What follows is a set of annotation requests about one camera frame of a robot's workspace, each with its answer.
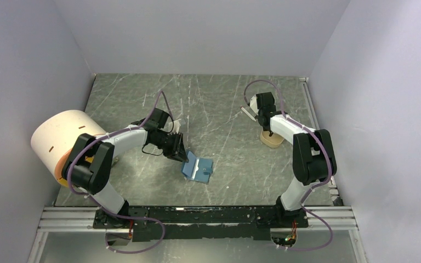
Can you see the white pen with red cap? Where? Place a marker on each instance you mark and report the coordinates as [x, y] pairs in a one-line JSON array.
[[248, 113]]

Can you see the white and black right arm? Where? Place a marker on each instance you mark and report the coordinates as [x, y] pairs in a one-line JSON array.
[[313, 158]]

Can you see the blue card holder wallet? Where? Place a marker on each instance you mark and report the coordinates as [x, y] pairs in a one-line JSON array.
[[197, 169]]

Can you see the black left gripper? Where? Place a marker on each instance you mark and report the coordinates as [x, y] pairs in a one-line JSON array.
[[177, 151]]

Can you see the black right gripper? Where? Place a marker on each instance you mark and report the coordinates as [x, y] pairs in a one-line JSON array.
[[256, 116]]

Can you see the white and orange cylinder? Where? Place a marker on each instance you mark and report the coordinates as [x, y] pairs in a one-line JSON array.
[[54, 139]]

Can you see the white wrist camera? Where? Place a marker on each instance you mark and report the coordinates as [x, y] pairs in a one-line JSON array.
[[253, 104], [177, 124]]

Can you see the aluminium rail frame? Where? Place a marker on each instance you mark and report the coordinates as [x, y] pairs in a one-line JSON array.
[[65, 220]]

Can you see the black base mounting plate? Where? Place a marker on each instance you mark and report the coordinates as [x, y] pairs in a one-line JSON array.
[[151, 223]]

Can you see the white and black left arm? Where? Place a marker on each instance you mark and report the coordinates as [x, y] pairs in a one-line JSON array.
[[88, 166]]

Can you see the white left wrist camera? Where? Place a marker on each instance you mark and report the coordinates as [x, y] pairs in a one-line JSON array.
[[177, 124]]

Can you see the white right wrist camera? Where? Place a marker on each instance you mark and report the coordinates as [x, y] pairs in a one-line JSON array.
[[253, 104]]

